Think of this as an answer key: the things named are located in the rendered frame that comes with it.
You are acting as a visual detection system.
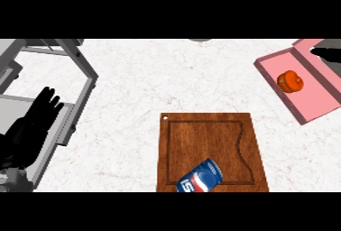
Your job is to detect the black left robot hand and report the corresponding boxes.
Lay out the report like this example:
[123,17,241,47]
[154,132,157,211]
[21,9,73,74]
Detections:
[0,86,66,170]

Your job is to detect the brown wooden cutting board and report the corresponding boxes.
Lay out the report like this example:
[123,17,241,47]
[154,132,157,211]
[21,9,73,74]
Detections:
[156,112,269,193]

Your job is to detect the orange squash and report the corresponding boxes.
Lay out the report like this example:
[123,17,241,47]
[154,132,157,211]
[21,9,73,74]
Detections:
[275,69,306,94]

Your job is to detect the pink cardboard box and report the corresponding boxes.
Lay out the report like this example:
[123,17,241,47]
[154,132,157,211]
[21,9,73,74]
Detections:
[252,39,341,126]

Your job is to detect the grey metal rack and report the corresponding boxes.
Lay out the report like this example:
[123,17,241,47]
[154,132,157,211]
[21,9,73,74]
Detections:
[0,38,100,193]

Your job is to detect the blue soda can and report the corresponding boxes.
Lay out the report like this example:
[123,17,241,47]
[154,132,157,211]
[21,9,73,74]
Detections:
[175,158,224,193]

